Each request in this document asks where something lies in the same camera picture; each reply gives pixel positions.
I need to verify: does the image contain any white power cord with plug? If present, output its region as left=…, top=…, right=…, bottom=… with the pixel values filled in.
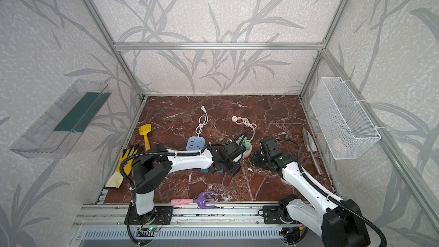
left=195, top=105, right=209, bottom=137

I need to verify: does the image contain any aluminium front rail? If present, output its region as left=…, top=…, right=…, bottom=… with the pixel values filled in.
left=71, top=203, right=357, bottom=229

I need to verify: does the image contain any yellow black work glove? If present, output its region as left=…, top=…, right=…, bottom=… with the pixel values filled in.
left=104, top=144, right=144, bottom=189

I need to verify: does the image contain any clear plastic wall bin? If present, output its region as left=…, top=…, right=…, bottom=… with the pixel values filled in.
left=10, top=80, right=112, bottom=159

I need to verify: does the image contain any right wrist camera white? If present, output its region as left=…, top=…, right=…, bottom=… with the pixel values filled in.
left=260, top=136, right=282, bottom=158

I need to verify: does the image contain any yellow toy shovel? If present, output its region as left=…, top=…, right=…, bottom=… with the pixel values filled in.
left=139, top=124, right=152, bottom=150

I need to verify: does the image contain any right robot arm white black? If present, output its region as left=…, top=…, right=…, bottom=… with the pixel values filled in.
left=253, top=136, right=388, bottom=247

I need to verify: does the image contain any white wire mesh basket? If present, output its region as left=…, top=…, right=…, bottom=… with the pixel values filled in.
left=310, top=77, right=381, bottom=160

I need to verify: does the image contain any light green plug cube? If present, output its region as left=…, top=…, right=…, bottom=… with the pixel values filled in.
left=241, top=137, right=251, bottom=149

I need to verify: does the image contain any blue square power strip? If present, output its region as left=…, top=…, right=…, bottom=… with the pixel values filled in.
left=186, top=136, right=206, bottom=151

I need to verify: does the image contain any green sponge in bin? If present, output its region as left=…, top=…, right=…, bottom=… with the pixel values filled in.
left=54, top=92, right=111, bottom=133

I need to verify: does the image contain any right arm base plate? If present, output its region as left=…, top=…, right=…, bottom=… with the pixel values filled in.
left=258, top=205, right=293, bottom=225

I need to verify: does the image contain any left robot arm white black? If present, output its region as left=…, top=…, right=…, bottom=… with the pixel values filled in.
left=118, top=131, right=248, bottom=216

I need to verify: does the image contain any pink item in basket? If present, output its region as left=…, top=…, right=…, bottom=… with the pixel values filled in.
left=333, top=138, right=348, bottom=154

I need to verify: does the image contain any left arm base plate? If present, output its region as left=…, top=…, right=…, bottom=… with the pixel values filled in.
left=124, top=204, right=173, bottom=225

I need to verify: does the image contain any purple pink toy rake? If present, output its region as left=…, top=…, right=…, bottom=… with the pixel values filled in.
left=170, top=191, right=217, bottom=209

